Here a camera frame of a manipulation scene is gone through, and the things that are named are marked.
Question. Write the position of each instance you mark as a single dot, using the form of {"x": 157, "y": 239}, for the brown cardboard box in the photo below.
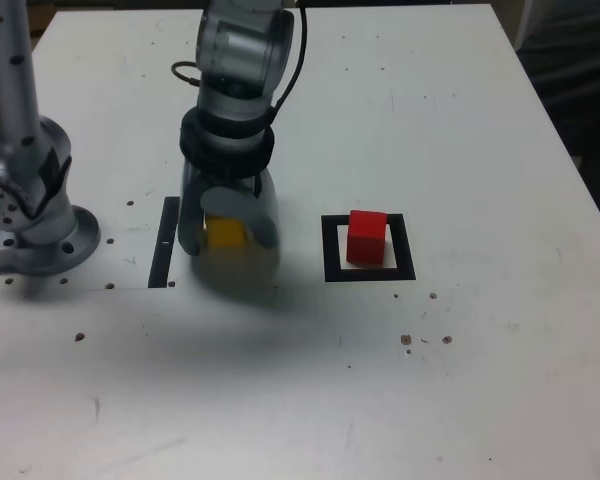
{"x": 45, "y": 22}

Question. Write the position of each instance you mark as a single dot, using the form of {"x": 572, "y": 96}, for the black tape square outline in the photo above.
{"x": 330, "y": 250}

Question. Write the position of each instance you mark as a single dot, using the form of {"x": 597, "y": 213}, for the yellow cube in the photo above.
{"x": 225, "y": 232}

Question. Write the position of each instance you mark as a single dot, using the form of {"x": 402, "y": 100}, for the red cube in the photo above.
{"x": 365, "y": 240}

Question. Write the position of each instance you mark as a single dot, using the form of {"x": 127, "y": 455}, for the black tape strip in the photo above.
{"x": 162, "y": 250}

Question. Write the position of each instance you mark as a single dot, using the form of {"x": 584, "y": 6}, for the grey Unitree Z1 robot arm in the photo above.
{"x": 10, "y": 100}

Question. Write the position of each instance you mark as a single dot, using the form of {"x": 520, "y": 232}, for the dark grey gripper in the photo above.
{"x": 230, "y": 184}

